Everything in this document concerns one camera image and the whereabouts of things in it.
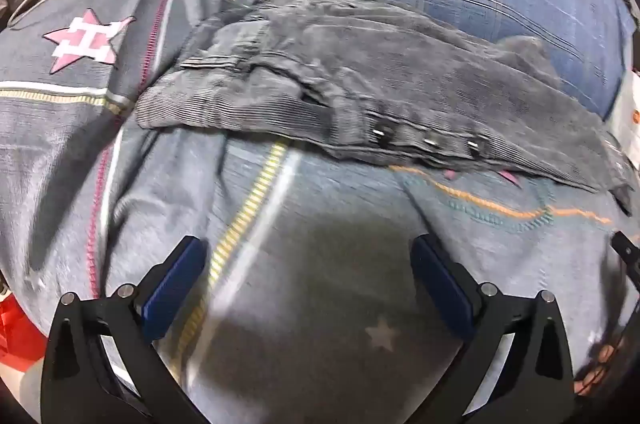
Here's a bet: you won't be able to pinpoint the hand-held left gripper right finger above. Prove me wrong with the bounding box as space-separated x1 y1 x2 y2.
410 234 576 424

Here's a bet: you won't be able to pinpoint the grey star-print bed sheet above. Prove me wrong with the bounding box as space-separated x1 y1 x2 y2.
0 94 640 424

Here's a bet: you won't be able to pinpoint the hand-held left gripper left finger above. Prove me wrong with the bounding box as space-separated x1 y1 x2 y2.
41 235 211 424

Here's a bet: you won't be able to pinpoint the white paper bag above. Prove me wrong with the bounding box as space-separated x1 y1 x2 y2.
607 69 640 155

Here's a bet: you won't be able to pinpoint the grey corduroy pants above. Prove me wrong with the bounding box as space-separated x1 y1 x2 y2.
136 0 633 212

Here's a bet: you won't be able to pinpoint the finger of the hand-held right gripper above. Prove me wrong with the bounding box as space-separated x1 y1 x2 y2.
611 230 640 292

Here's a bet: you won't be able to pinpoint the red plastic bag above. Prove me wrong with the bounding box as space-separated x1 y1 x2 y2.
0 289 48 372

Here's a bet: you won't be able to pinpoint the grey star-print pillow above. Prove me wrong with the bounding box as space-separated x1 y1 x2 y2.
0 0 261 115

